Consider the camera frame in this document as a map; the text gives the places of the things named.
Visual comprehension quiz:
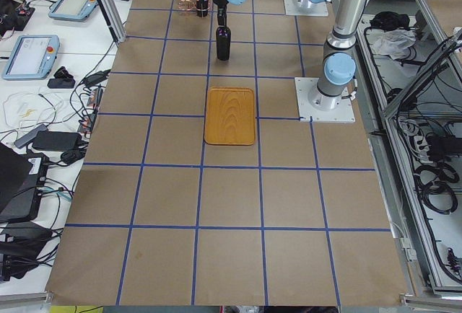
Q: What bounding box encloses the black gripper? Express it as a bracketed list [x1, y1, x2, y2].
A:
[213, 0, 228, 28]

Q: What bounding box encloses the wooden tray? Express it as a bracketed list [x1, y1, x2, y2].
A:
[204, 87, 256, 146]

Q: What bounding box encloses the teach pendant upper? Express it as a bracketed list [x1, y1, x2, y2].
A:
[48, 0, 97, 22]

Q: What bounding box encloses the teach pendant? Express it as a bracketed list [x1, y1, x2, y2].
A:
[1, 35, 60, 81]
[48, 0, 97, 22]

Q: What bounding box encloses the teach pendant lower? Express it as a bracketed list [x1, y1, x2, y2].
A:
[1, 35, 60, 81]

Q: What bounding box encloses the black power adapter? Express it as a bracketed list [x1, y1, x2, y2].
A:
[32, 131, 82, 151]

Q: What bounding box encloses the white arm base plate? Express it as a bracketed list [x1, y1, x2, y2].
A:
[295, 77, 355, 123]
[284, 0, 328, 17]

